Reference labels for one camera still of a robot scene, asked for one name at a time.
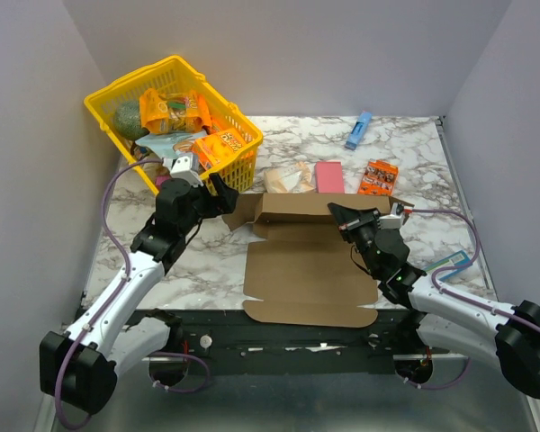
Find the brown cardboard box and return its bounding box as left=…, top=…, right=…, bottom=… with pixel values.
left=223, top=193, right=398, bottom=329

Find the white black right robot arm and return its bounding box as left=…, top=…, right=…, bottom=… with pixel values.
left=328, top=202, right=540, bottom=400

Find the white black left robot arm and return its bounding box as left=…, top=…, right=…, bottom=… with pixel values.
left=39, top=173, right=239, bottom=416

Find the orange cracker box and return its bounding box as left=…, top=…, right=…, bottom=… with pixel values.
left=191, top=127, right=249, bottom=172

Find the orange printed box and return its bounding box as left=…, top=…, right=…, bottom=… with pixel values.
left=357, top=159, right=400, bottom=196

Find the pink flat box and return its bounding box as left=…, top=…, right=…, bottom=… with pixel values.
left=314, top=161, right=345, bottom=194

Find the pink small box in basket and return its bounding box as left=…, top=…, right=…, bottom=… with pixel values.
left=155, top=175, right=171, bottom=190

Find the blue narrow box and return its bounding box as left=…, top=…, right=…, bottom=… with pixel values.
left=345, top=112, right=373, bottom=150

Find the blue white toothpaste box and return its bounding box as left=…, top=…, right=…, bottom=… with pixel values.
left=424, top=250, right=472, bottom=282

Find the beige tissue pack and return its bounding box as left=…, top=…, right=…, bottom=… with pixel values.
left=263, top=162, right=315, bottom=194

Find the light blue bread bag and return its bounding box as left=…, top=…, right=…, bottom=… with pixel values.
left=135, top=130, right=207, bottom=159

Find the orange snack bag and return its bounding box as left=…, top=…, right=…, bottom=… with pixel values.
left=139, top=88, right=212, bottom=134

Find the yellow plastic shopping basket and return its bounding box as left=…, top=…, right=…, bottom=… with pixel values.
left=84, top=55, right=263, bottom=193

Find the green round vegetable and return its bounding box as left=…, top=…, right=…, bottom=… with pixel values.
left=113, top=100, right=149, bottom=141

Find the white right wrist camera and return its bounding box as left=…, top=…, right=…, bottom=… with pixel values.
left=379, top=202, right=414, bottom=230

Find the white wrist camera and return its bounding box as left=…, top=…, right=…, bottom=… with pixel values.
left=379, top=202, right=414, bottom=230
left=162, top=153, right=203, bottom=187

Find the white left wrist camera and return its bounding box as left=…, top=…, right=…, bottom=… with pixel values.
left=162, top=153, right=203, bottom=187

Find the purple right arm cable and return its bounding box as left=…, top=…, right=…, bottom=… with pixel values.
left=404, top=207, right=540, bottom=347

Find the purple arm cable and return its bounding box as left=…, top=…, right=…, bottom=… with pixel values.
left=53, top=157, right=172, bottom=431
left=404, top=207, right=540, bottom=347

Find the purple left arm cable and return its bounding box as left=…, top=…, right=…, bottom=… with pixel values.
left=53, top=157, right=172, bottom=431

